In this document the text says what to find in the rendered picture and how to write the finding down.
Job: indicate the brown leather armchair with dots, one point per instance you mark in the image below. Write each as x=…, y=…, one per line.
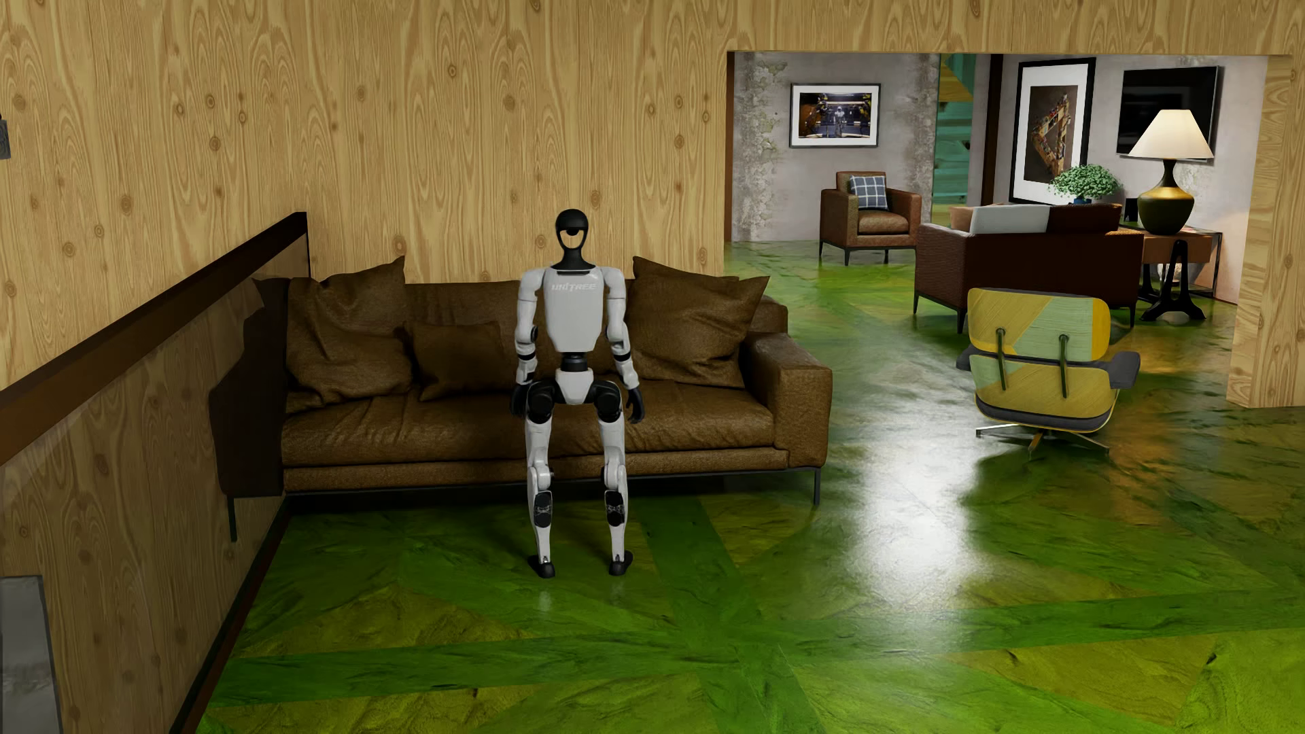
x=867, y=224

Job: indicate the grey wall switch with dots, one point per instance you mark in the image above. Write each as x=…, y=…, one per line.
x=4, y=138

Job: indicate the yellow green lounge chair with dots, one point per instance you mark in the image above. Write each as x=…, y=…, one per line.
x=1040, y=362

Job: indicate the dark wall screen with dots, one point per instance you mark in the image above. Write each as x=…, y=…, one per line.
x=1167, y=102

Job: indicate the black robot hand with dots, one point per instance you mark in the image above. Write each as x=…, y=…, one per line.
x=522, y=400
x=634, y=404

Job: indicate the white left robot leg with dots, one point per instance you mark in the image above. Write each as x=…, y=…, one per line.
x=613, y=464

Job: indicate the plaid throw pillow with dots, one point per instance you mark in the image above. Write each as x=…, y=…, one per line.
x=869, y=191

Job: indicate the teal staircase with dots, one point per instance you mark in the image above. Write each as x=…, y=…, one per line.
x=956, y=133

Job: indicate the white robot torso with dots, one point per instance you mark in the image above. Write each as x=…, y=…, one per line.
x=573, y=311

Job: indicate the wooden side table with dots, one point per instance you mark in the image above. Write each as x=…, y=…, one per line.
x=1178, y=260

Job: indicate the wide framed wall picture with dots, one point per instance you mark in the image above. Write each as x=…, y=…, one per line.
x=834, y=114

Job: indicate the grey sofa cushion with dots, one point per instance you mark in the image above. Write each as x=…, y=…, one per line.
x=1009, y=218

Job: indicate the dark brown sofa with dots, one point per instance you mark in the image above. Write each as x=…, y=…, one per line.
x=1020, y=265

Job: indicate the white robot leg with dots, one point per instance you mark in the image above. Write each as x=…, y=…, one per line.
x=613, y=464
x=539, y=469

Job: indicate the green potted plant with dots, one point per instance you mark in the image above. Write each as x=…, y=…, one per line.
x=1086, y=183

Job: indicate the dark wooden wall rail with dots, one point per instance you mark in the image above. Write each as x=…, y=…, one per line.
x=143, y=326

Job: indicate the tall framed wall picture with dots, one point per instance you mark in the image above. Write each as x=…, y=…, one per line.
x=1052, y=127

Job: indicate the black robot head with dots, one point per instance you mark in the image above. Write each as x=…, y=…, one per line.
x=572, y=240

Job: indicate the white right robot leg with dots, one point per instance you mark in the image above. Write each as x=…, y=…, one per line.
x=539, y=469

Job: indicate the brown leather sofa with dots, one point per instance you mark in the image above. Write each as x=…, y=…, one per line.
x=714, y=408

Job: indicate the large brown sofa cushion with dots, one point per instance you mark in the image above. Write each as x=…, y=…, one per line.
x=688, y=321
x=347, y=331

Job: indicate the small brown sofa cushion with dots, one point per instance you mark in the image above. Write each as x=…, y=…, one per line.
x=459, y=357

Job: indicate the black white table lamp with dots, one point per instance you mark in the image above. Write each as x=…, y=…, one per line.
x=1168, y=173

